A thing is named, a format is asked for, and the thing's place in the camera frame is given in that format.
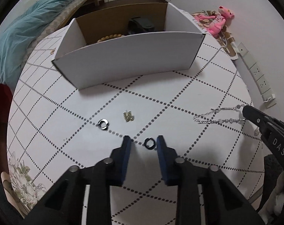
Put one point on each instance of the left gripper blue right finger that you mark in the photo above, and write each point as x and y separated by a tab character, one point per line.
167	161

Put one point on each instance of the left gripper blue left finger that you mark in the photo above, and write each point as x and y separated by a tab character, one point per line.
120	157

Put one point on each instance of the white power strip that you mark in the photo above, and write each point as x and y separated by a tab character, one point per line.
256	82

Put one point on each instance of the small gold earrings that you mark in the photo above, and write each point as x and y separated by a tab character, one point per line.
128	116

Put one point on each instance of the patterned white tablecloth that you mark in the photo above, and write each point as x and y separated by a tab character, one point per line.
53	126

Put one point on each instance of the white cardboard box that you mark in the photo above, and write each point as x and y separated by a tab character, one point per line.
96	47

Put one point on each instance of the pink panther plush toy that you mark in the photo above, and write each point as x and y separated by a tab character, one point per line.
217	20

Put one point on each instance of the black fitness band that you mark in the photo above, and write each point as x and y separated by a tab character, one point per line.
140	25

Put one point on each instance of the bed with patterned mattress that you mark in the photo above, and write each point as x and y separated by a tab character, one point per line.
59	22

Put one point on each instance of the teal blanket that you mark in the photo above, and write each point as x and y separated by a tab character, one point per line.
20	37

